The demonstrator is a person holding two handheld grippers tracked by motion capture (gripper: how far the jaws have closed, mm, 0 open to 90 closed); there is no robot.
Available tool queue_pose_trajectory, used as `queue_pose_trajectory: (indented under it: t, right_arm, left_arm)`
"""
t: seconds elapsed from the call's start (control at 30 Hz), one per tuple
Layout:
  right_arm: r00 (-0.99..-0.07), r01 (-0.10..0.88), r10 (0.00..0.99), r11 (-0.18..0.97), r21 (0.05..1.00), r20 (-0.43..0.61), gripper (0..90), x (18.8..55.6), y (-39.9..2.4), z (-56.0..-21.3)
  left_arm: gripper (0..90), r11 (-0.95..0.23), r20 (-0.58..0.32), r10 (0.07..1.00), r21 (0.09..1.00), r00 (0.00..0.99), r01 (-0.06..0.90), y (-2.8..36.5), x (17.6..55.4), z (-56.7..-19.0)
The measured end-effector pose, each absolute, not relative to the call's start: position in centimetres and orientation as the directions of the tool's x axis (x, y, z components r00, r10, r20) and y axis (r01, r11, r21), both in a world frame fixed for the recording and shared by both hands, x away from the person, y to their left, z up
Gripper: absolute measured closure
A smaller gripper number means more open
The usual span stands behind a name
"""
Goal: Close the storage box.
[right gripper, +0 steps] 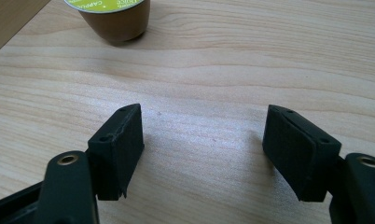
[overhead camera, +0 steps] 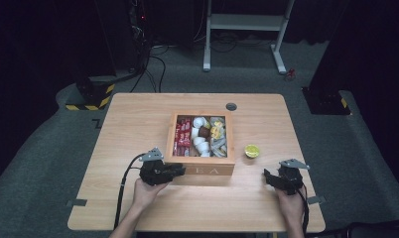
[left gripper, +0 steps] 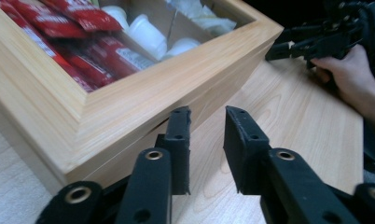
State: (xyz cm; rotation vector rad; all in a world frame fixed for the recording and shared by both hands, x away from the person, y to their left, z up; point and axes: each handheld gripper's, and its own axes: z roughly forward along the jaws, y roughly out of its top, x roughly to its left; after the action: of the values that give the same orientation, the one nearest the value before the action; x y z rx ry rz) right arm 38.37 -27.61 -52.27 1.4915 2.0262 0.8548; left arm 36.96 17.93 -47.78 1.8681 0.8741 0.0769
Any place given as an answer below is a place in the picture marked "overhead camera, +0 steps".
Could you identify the grey table grommet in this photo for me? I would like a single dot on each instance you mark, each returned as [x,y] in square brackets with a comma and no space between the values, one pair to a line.
[231,106]

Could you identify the wooden tea box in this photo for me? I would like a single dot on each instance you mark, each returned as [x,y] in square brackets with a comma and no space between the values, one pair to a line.
[200,168]

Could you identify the small cup with yellow lid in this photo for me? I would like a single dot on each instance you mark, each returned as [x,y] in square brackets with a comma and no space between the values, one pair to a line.
[252,151]

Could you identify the pile of yellow packets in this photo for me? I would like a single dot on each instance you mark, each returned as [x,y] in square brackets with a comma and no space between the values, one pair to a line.
[217,130]

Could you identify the person's left hand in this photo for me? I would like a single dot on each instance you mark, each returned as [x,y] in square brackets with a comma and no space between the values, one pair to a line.
[144,193]

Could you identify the small red floor item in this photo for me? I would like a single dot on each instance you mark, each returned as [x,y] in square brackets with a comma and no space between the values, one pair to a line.
[289,74]

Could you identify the black yellow striped stand base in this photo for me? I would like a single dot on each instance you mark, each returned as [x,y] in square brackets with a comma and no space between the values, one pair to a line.
[93,95]

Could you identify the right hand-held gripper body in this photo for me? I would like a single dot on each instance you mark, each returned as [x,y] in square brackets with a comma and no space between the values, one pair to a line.
[292,178]

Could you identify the pile of grey sachets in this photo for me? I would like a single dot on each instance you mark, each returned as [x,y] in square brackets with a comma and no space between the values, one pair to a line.
[218,146]

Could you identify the white metal stand frame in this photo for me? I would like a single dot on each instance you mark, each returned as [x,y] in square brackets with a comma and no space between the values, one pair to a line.
[243,22]

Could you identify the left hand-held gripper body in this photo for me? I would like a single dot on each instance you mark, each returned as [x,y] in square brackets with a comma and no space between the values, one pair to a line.
[154,172]

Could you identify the person's right hand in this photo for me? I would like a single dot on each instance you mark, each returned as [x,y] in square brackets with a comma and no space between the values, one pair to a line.
[292,206]

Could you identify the brown creamer cup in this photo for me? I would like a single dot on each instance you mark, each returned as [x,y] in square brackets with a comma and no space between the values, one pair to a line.
[204,132]

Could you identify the pile of red packets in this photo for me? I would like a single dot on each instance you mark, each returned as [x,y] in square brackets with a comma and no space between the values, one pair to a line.
[182,135]

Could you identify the pile of white creamer cups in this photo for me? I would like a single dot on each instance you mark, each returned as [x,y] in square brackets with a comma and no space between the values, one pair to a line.
[200,142]

